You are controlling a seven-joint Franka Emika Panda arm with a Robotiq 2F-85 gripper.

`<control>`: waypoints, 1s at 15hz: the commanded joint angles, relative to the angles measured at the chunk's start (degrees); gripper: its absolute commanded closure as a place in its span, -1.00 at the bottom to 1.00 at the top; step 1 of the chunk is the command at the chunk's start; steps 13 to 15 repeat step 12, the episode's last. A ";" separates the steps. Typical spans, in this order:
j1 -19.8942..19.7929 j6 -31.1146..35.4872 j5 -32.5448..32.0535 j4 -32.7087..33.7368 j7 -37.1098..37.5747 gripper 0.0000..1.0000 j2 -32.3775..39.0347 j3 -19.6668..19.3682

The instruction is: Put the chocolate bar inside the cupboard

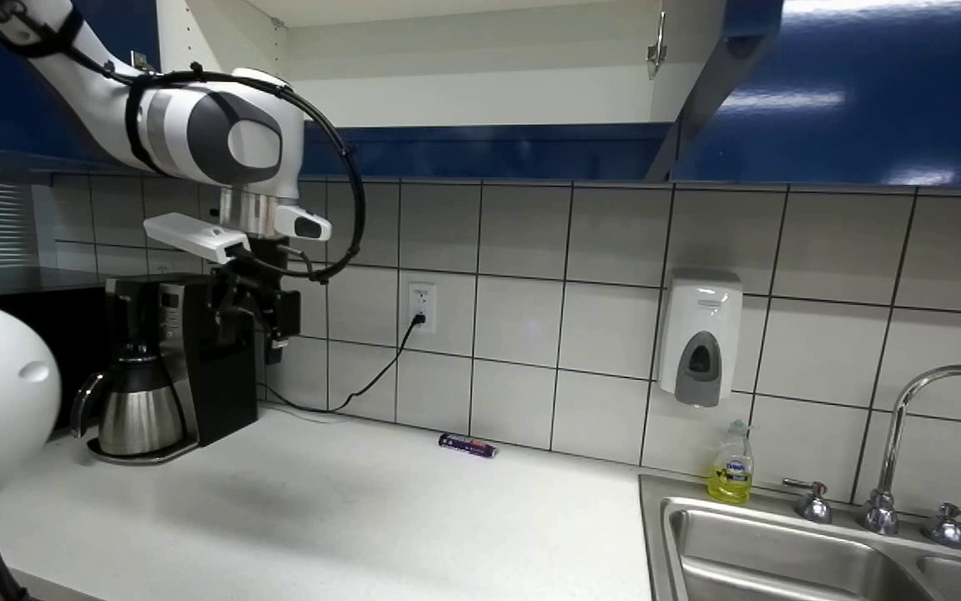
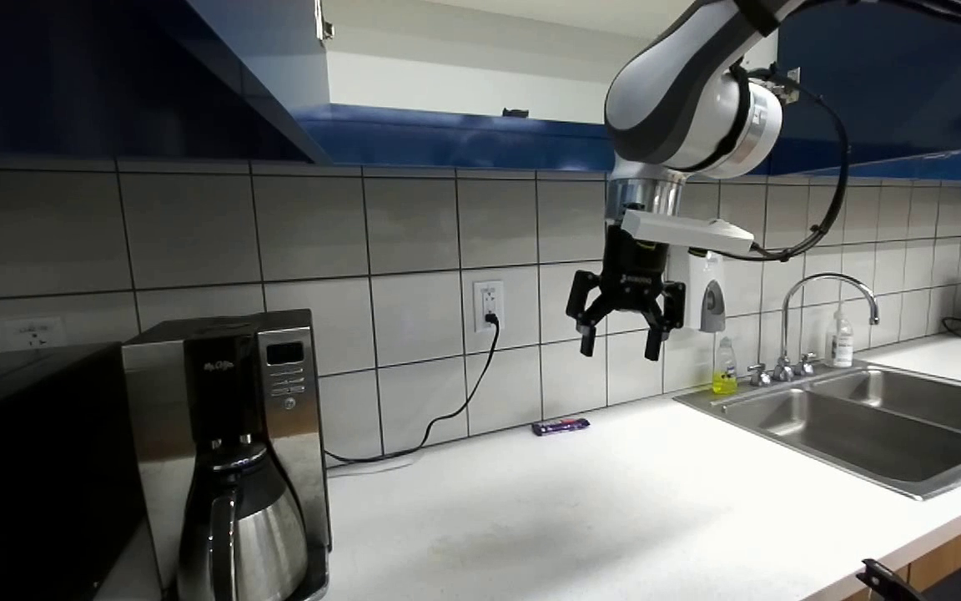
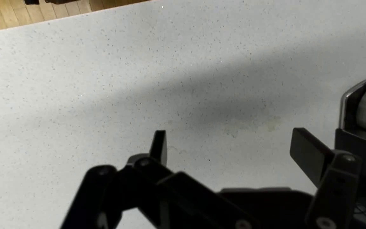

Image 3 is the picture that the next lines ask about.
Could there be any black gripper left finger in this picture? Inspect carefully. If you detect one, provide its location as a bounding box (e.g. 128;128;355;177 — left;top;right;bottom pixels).
60;129;252;229

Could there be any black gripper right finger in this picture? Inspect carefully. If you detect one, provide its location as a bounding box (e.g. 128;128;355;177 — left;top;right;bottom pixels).
289;126;366;229

